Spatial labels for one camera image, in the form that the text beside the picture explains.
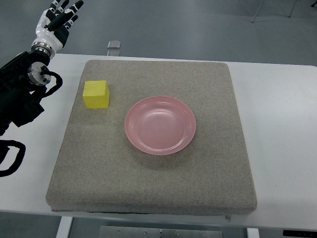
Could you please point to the beige fabric mat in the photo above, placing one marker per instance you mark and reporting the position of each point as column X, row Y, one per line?
column 99, row 170

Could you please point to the black label plate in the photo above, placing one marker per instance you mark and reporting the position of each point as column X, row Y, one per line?
column 299, row 234

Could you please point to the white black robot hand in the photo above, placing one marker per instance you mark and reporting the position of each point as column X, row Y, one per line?
column 52, row 30

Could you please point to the silver floor socket plate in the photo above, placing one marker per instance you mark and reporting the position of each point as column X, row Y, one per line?
column 113, row 44

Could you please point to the grey metal base plate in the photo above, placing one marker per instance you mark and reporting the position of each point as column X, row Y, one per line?
column 133, row 232

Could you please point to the chair leg background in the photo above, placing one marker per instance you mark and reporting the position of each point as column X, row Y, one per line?
column 254, row 17

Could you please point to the white table leg right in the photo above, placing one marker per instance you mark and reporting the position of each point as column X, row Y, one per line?
column 253, row 233

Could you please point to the white table leg left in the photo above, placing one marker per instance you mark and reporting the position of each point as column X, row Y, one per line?
column 64, row 227

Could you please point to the yellow cube block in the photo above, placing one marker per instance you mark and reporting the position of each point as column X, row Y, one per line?
column 96, row 94

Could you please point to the white table leg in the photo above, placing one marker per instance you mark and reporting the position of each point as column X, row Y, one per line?
column 253, row 233
column 64, row 227

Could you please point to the pink plate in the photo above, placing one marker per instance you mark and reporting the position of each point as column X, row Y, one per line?
column 160, row 125

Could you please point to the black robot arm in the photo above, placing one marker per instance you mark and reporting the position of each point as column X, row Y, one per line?
column 24, row 82

